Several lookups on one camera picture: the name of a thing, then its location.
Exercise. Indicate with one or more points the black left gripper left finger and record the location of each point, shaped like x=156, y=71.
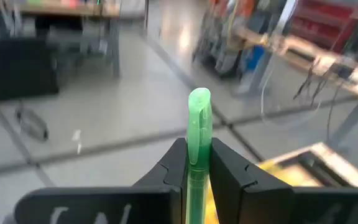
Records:
x=110, y=205

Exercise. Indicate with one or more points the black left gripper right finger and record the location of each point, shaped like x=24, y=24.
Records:
x=275, y=205

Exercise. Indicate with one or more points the green slim highlighter pen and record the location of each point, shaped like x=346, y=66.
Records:
x=199, y=124

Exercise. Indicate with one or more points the grey floor object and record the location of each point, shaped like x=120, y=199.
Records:
x=33, y=124

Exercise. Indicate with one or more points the blue bin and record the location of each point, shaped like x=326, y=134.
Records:
x=255, y=57

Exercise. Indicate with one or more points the large black box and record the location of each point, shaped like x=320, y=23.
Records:
x=17, y=68

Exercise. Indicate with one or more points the red tool cabinet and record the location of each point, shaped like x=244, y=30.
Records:
x=322, y=21

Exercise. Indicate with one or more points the wooden desk with metal legs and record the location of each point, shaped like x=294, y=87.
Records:
x=57, y=9

